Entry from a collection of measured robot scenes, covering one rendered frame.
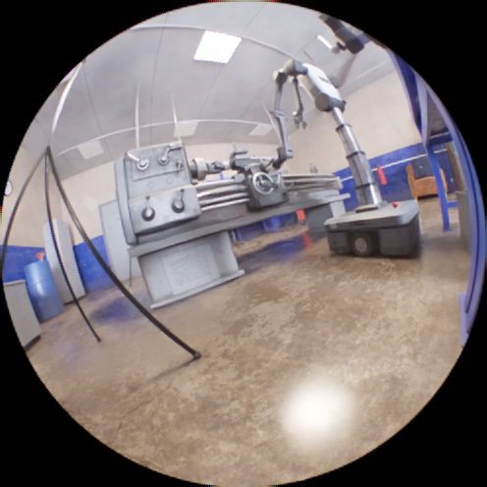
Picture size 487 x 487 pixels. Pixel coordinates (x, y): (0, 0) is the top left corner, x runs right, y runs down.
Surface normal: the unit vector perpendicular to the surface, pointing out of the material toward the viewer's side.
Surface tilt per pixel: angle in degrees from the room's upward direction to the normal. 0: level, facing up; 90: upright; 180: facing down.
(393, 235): 90
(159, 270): 90
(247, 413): 0
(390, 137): 90
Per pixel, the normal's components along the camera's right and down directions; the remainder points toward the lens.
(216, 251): 0.45, -0.05
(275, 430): -0.28, -0.96
